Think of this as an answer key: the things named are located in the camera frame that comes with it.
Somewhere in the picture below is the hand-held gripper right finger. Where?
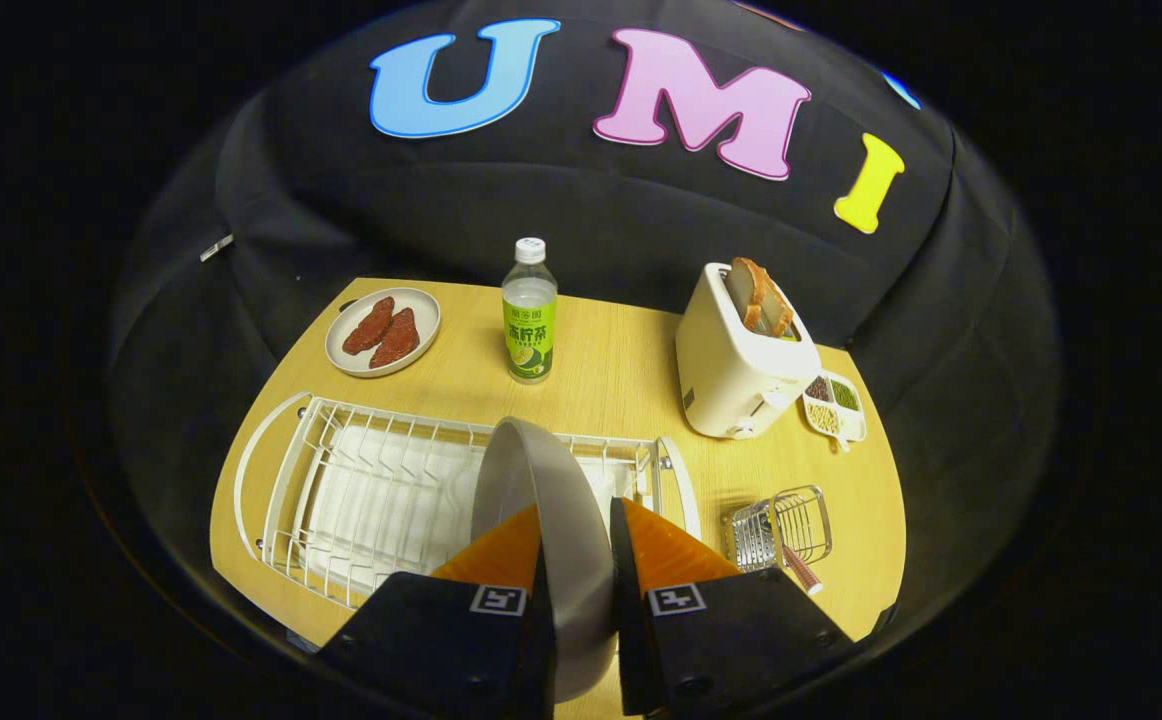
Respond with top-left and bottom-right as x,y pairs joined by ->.
609,497 -> 854,717

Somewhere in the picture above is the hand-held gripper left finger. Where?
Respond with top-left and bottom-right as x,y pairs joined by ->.
316,503 -> 557,720

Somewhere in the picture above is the silver wire basket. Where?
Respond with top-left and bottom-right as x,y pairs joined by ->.
722,485 -> 833,573

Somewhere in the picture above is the spoon with red checkered handle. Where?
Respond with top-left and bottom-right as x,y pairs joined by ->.
783,545 -> 824,597

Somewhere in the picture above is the white wire dish rack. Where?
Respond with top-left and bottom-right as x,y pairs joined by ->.
233,391 -> 702,611

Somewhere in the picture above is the beige round plate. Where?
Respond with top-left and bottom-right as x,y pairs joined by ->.
470,416 -> 618,704

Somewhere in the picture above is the white divided dish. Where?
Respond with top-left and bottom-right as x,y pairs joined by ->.
802,370 -> 868,451

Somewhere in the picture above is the small beige plate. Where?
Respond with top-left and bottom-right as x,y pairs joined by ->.
325,288 -> 442,378

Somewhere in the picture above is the white toaster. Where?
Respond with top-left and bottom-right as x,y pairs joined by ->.
675,262 -> 824,440

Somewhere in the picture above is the red sausage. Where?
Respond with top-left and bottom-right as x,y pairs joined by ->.
369,307 -> 421,370
342,296 -> 396,356

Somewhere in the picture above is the green label drink bottle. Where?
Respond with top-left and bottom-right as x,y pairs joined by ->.
501,237 -> 558,385

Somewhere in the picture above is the black backdrop cloth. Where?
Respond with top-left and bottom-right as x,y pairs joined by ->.
106,0 -> 1062,641

